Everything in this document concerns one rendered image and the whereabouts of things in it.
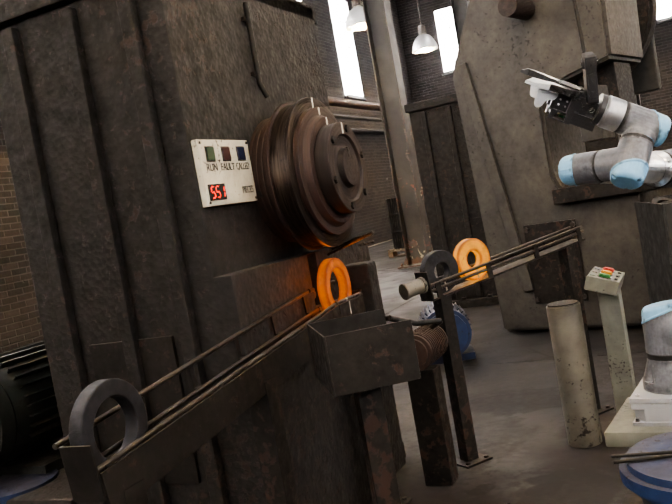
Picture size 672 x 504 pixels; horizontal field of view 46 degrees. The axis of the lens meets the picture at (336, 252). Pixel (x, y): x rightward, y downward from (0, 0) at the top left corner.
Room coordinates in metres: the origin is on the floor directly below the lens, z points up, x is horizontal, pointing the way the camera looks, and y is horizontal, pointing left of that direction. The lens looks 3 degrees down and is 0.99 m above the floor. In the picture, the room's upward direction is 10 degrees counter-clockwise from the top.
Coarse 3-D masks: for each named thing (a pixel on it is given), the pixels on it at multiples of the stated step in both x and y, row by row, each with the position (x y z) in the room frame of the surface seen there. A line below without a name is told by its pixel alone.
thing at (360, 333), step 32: (352, 320) 2.00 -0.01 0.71; (384, 320) 2.02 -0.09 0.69; (320, 352) 1.82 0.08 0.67; (352, 352) 1.74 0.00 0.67; (384, 352) 1.75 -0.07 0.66; (416, 352) 1.76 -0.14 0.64; (352, 384) 1.73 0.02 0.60; (384, 384) 1.75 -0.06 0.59; (384, 416) 1.87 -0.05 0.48; (384, 448) 1.87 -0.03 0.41; (384, 480) 1.87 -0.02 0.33
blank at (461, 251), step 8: (464, 240) 2.91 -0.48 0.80; (472, 240) 2.91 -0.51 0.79; (456, 248) 2.90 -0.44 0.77; (464, 248) 2.89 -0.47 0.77; (472, 248) 2.91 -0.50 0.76; (480, 248) 2.93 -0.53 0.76; (456, 256) 2.88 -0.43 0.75; (464, 256) 2.89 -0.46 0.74; (480, 256) 2.93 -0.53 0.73; (488, 256) 2.94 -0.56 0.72; (464, 264) 2.88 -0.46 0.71; (472, 272) 2.90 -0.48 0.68
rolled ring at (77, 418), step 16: (96, 384) 1.47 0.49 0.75; (112, 384) 1.50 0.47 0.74; (128, 384) 1.54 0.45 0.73; (80, 400) 1.44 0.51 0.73; (96, 400) 1.45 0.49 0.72; (128, 400) 1.53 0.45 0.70; (80, 416) 1.42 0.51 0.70; (128, 416) 1.55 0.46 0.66; (144, 416) 1.56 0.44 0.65; (80, 432) 1.41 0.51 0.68; (128, 432) 1.55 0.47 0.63; (144, 432) 1.55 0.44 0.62; (96, 448) 1.43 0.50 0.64
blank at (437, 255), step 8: (432, 256) 2.82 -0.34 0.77; (440, 256) 2.83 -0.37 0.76; (448, 256) 2.85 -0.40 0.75; (424, 264) 2.80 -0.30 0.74; (432, 264) 2.81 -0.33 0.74; (448, 264) 2.85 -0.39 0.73; (456, 264) 2.87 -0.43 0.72; (432, 272) 2.81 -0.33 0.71; (448, 272) 2.85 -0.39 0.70; (456, 272) 2.86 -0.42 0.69; (432, 280) 2.81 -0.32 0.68; (448, 280) 2.84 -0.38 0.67; (432, 288) 2.80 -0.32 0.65; (448, 288) 2.84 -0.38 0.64
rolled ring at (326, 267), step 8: (320, 264) 2.44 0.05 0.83; (328, 264) 2.43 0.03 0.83; (336, 264) 2.48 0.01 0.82; (320, 272) 2.41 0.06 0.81; (328, 272) 2.42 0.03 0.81; (336, 272) 2.52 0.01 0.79; (344, 272) 2.52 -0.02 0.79; (320, 280) 2.40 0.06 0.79; (328, 280) 2.41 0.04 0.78; (344, 280) 2.53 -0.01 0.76; (320, 288) 2.40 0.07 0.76; (328, 288) 2.40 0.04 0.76; (344, 288) 2.53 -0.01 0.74; (320, 296) 2.40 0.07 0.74; (328, 296) 2.39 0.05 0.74; (344, 296) 2.52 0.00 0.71; (328, 304) 2.40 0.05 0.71
